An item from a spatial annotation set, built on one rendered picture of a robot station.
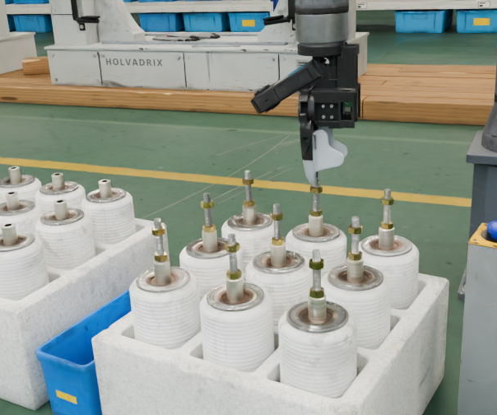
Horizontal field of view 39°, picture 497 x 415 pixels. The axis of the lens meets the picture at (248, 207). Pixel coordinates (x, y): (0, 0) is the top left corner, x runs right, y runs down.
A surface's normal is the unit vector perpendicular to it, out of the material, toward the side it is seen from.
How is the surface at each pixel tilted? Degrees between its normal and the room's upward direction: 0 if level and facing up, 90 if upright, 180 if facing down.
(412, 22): 93
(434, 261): 0
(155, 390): 90
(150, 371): 90
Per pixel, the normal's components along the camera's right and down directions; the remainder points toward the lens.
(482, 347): -0.51, 0.32
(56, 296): 0.87, 0.13
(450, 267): -0.05, -0.94
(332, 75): -0.26, 0.35
